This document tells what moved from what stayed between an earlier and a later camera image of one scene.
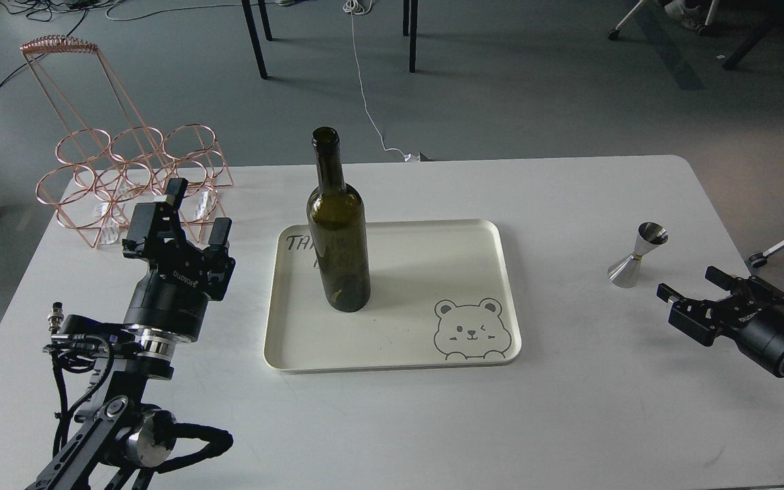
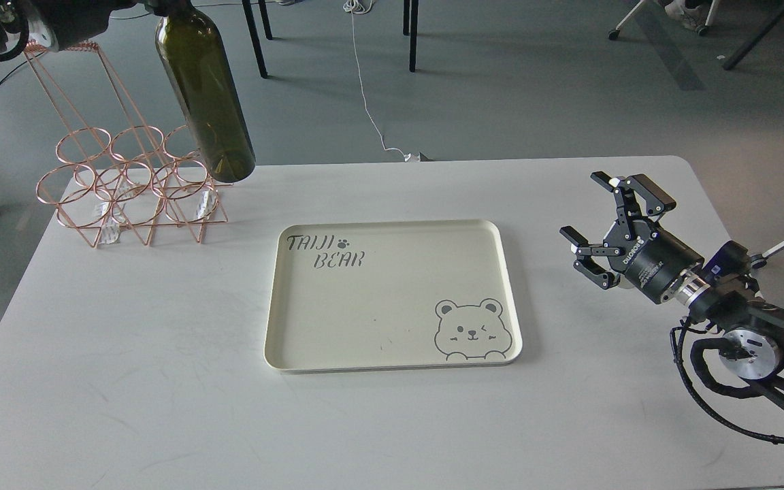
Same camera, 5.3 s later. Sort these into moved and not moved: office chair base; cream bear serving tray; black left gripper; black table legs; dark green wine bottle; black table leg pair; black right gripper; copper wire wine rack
Moved: black right gripper; dark green wine bottle; black left gripper
Not moved: cream bear serving tray; black table legs; office chair base; copper wire wine rack; black table leg pair
